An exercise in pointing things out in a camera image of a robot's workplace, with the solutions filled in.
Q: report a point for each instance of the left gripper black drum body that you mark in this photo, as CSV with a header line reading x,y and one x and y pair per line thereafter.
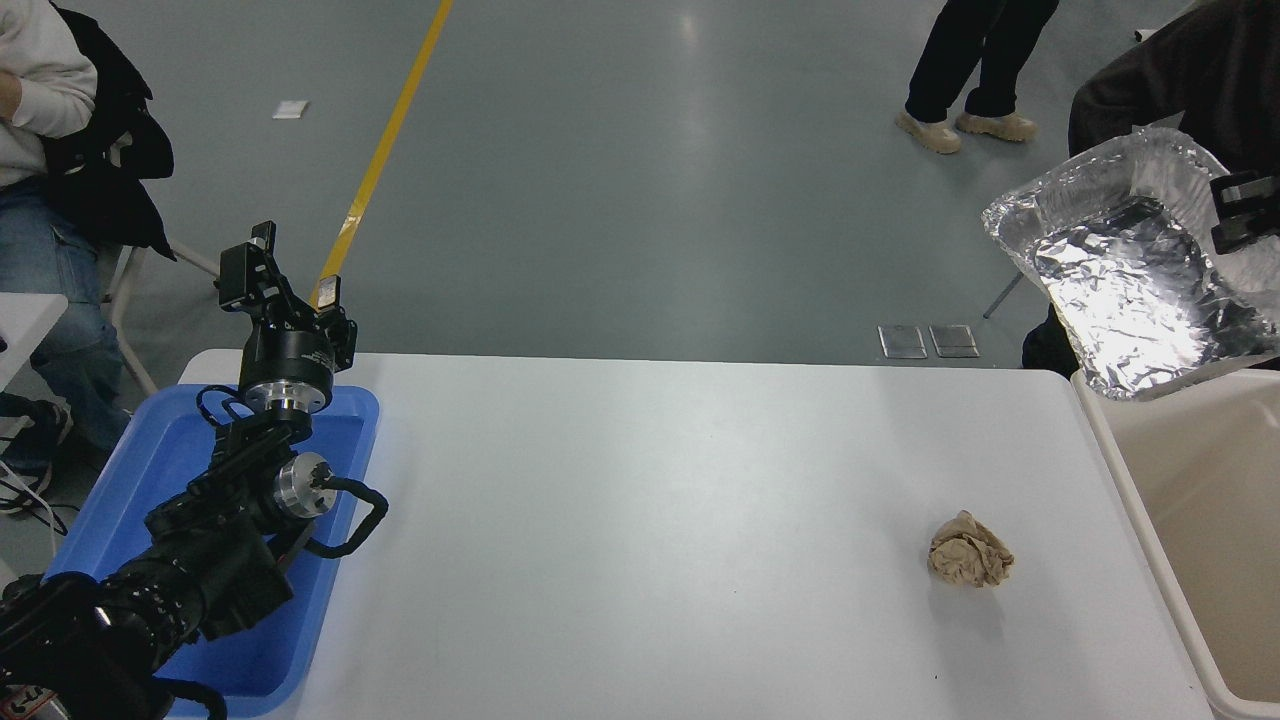
x,y
288,352

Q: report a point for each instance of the crinkled silver foil tray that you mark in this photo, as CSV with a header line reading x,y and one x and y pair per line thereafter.
x,y
1130,290

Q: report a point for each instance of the metal floor plate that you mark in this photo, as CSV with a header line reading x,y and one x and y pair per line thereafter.
x,y
954,340
902,341

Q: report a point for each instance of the person's hand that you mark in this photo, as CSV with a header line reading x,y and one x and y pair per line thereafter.
x,y
7,96

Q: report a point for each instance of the seated person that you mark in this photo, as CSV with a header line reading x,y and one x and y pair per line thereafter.
x,y
40,240
1190,70

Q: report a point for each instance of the white paper scrap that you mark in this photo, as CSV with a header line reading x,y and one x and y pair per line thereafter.
x,y
290,109

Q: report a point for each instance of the blue plastic tray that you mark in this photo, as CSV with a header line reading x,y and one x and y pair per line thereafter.
x,y
150,470

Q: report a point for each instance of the black jacket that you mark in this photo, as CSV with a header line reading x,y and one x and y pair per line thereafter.
x,y
110,150

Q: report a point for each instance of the small white side table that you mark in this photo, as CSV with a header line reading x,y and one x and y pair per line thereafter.
x,y
25,325

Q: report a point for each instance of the grey chair leg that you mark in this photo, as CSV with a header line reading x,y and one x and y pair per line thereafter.
x,y
1004,295

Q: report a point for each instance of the large pale plastic bin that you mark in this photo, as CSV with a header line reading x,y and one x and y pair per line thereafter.
x,y
1215,520

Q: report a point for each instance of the standing person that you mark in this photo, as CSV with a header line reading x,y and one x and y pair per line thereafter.
x,y
960,60

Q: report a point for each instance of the crumpled tan paper ball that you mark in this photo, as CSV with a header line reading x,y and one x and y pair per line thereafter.
x,y
968,552

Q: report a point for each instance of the white metal chair frame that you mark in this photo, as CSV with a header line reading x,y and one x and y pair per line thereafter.
x,y
122,300

